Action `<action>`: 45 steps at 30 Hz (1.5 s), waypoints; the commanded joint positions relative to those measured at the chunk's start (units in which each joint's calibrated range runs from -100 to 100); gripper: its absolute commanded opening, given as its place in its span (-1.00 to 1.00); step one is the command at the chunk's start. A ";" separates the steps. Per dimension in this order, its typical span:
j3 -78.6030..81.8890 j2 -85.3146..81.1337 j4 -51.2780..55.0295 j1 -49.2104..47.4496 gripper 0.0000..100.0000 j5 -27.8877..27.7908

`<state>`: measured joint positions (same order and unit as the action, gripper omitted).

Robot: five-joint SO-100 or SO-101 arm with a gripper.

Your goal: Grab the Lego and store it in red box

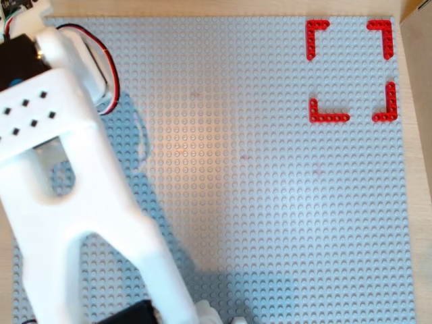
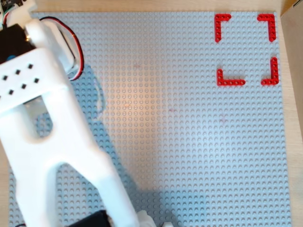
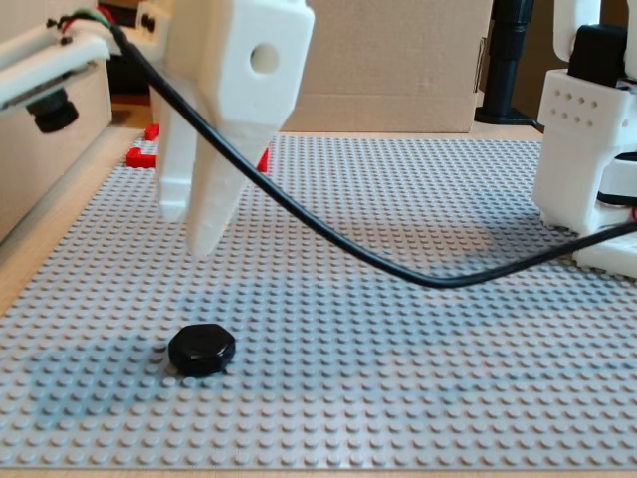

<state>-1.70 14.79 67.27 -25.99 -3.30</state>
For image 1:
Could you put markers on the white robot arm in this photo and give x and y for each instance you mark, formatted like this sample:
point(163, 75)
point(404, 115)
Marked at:
point(101, 219)

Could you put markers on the red L-shaped Lego beam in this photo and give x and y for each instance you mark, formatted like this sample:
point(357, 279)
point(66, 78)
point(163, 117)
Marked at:
point(389, 40)
point(310, 40)
point(329, 117)
point(391, 101)

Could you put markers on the grey Lego baseplate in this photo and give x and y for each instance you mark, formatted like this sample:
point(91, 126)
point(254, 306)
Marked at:
point(270, 202)

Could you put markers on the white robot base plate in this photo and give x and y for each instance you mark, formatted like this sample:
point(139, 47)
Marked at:
point(239, 320)

